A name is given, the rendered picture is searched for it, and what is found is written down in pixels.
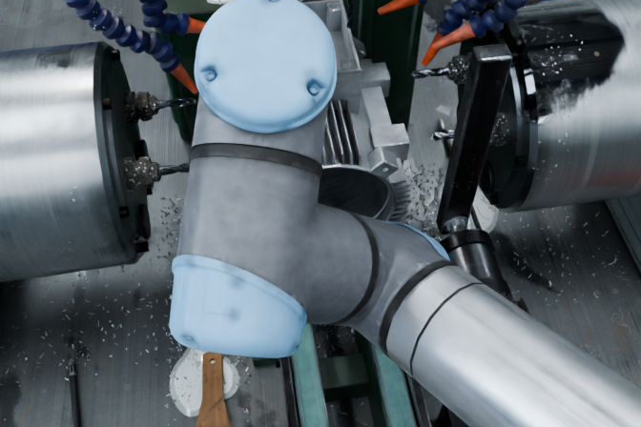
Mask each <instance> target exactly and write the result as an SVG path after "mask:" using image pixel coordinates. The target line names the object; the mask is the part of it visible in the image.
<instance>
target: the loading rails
mask: <svg viewBox="0 0 641 427"><path fill-rule="evenodd" d="M354 331H355V336H356V340H357V345H358V349H359V352H358V353H355V354H350V355H343V356H331V357H325V358H319V359H318V355H317V349H316V343H315V338H314V332H313V326H312V324H311V323H306V325H305V326H304V327H303V328H302V330H301V336H300V346H299V347H298V349H297V350H296V351H295V352H294V353H293V354H292V355H290V356H286V357H280V358H267V357H252V360H253V365H254V366H255V367H258V366H263V365H270V364H276V368H280V373H281V381H282V388H283V395H284V402H285V410H286V416H287V424H288V427H329V422H328V416H327V411H326V405H325V403H326V402H332V401H338V400H345V399H350V398H356V397H367V396H368V399H369V404H370V409H371V414H372V417H373V422H374V427H432V426H433V422H432V419H429V415H428V411H427V409H426V405H425V401H424V394H423V390H422V386H421V384H420V383H418V382H417V381H416V380H415V379H414V378H413V377H411V376H410V375H409V374H408V373H407V372H405V371H404V370H403V369H402V368H401V367H399V366H398V365H397V364H396V363H395V362H394V361H393V360H391V359H390V358H389V357H388V356H387V355H385V354H384V353H383V352H382V351H381V350H379V349H378V348H377V347H376V346H375V345H373V344H372V343H371V342H370V341H369V340H368V339H366V338H365V337H364V336H363V335H362V334H360V333H359V332H358V331H356V330H355V329H354Z"/></svg>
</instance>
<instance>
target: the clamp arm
mask: <svg viewBox="0 0 641 427"><path fill-rule="evenodd" d="M511 62H512V54H511V52H510V50H509V48H508V46H507V44H506V43H502V44H493V45H484V46H476V47H474V48H473V49H472V54H471V57H470V62H469V67H468V72H467V76H466V81H465V89H464V93H463V98H462V103H461V108H460V111H459V116H458V121H457V126H456V130H455V134H454V139H453V144H452V148H451V153H450V157H449V161H448V166H447V171H446V176H445V183H444V188H443V193H442V197H441V202H440V207H439V211H438V215H437V220H436V223H437V226H438V229H439V232H440V234H449V231H450V229H451V227H450V224H448V223H449V222H451V221H452V225H453V227H454V226H458V225H460V222H459V220H456V219H462V220H461V221H462V224H463V225H465V226H467V224H468V219H469V217H470V213H471V209H472V206H473V202H474V198H475V195H476V192H477V188H478V184H479V181H480V177H481V173H482V170H483V166H484V163H485V160H486V153H487V150H488V146H489V142H490V139H491V136H492V132H493V129H494V125H495V121H496V118H497V114H498V110H499V108H500V104H501V100H502V97H503V93H504V89H505V85H506V82H507V76H508V73H509V69H510V65H511Z"/></svg>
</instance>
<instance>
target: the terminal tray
mask: <svg viewBox="0 0 641 427"><path fill-rule="evenodd" d="M332 3H335V4H337V5H338V6H337V7H336V8H334V9H333V8H330V4H332ZM302 4H304V5H305V6H307V7H308V8H309V9H311V10H312V11H313V12H314V13H315V14H316V15H317V16H318V17H319V18H320V19H321V21H322V22H323V24H324V25H325V27H327V29H328V31H329V33H330V35H331V38H332V41H333V44H334V49H335V55H336V65H337V82H336V87H335V89H334V92H333V95H332V97H331V99H332V103H333V107H334V110H337V109H338V100H340V101H341V108H342V110H343V111H345V109H346V101H347V100H348V103H349V107H350V111H351V112H352V113H354V114H357V115H359V112H361V101H362V86H361V81H362V68H361V65H360V61H359V57H358V55H357V51H356V47H355V43H354V40H353V36H352V32H351V30H350V29H348V28H347V23H348V18H347V15H346V11H345V7H344V3H343V1H342V0H321V1H312V2H302ZM345 61H351V62H352V66H349V67H347V66H345V65H344V62H345Z"/></svg>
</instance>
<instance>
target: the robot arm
mask: <svg viewBox="0 0 641 427"><path fill-rule="evenodd" d="M195 80H196V86H197V89H198V91H199V99H198V104H197V111H196V123H195V129H194V136H193V143H192V151H193V152H192V158H191V164H190V170H189V176H188V183H187V190H186V196H185V202H184V209H183V216H182V222H181V229H180V235H179V241H178V248H177V255H176V257H175V258H174V260H173V264H172V272H173V274H174V286H173V295H172V305H171V313H170V330H171V333H172V335H173V337H174V338H175V340H176V341H177V342H179V343H180V344H182V345H184V346H186V347H189V348H192V349H196V350H200V351H206V352H211V353H218V354H225V355H232V356H250V357H267V358H280V357H286V356H290V355H292V354H293V353H294V352H295V351H296V350H297V349H298V347H299V346H300V336H301V330H302V328H303V327H304V326H305V325H306V323H311V324H326V325H338V326H348V327H351V328H353V329H355V330H356V331H358V332H359V333H360V334H362V335H363V336H364V337H365V338H366V339H368V340H369V341H370V342H371V343H372V344H373V345H375V346H376V347H377V348H378V349H379V350H381V351H382V352H383V353H384V354H385V355H387V356H388V357H389V358H390V359H391V360H393V361H394V362H395V363H396V364H397V365H398V366H399V367H401V368H402V369H403V370H404V371H405V372H407V373H408V374H409V375H410V376H411V377H413V378H414V379H415V380H416V381H417V382H418V383H420V384H421V385H422V386H423V387H424V388H425V389H426V390H427V391H428V392H429V393H430V394H431V395H433V396H434V397H436V398H437V399H438V400H440V401H441V402H442V404H443V405H445V406H446V407H447V408H448V409H449V410H450V411H452V412H453V413H454V414H455V415H456V416H457V417H459V418H460V419H461V420H462V421H463V422H465V423H466V424H467V425H468V426H469V427H641V389H640V388H639V387H637V386H636V385H634V384H633V383H631V382H630V381H628V380H627V379H625V378H624V377H622V376H620V375H619V374H617V373H616V372H614V371H613V370H612V369H611V368H609V367H608V366H606V365H605V364H603V363H602V362H600V361H599V360H597V359H596V358H594V357H593V356H591V355H589V354H588V353H586V352H585V351H583V350H582V349H580V348H579V347H578V346H576V345H575V344H573V343H572V342H570V341H569V340H567V339H566V338H564V337H563V336H561V335H559V334H558V333H556V332H555V331H553V330H552V329H550V327H548V326H547V325H545V324H544V323H542V322H541V321H539V320H538V319H536V318H535V317H533V316H532V315H530V314H528V313H527V312H525V311H524V310H522V309H521V308H519V307H518V306H516V305H515V304H513V303H512V302H510V301H509V300H507V299H506V298H504V297H503V296H502V295H500V294H498V293H497V292H495V291H494V290H492V289H491V288H489V287H488V286H487V285H486V284H484V283H483V282H481V281H480V280H478V279H477V278H475V277H474V276H472V275H471V274H469V273H467V272H466V271H464V270H463V269H461V268H460V267H458V266H456V265H455V264H453V263H452V262H451V261H450V259H449V256H448V254H447V252H446V251H445V249H444V247H443V246H442V245H441V244H440V243H439V242H437V241H436V240H435V239H433V238H432V237H430V236H428V235H426V234H424V233H422V232H421V231H419V230H417V229H415V228H413V227H411V226H408V225H405V224H401V223H395V222H384V221H381V220H378V219H375V218H371V217H367V216H364V215H360V214H357V213H351V212H348V211H344V210H341V209H337V208H333V207H330V206H326V205H323V204H320V203H318V195H319V187H320V178H321V172H322V164H321V157H322V149H323V140H324V133H325V124H326V116H327V109H328V102H329V100H330V99H331V97H332V95H333V92H334V89H335V87H336V82H337V65H336V55H335V49H334V44H333V41H332V38H331V35H330V33H329V31H328V29H327V27H325V25H324V24H323V22H322V21H321V19H320V18H319V17H318V16H317V15H316V14H315V13H314V12H313V11H312V10H311V9H309V8H308V7H307V6H305V5H304V4H302V2H300V1H298V0H232V1H230V2H228V3H227V4H225V5H224V6H222V7H221V8H220V9H219V10H217V11H216V12H215V13H214V14H213V15H212V16H211V18H210V19H209V20H208V22H207V23H206V25H205V26H204V28H203V30H202V32H201V34H200V36H199V39H198V42H197V46H196V61H195Z"/></svg>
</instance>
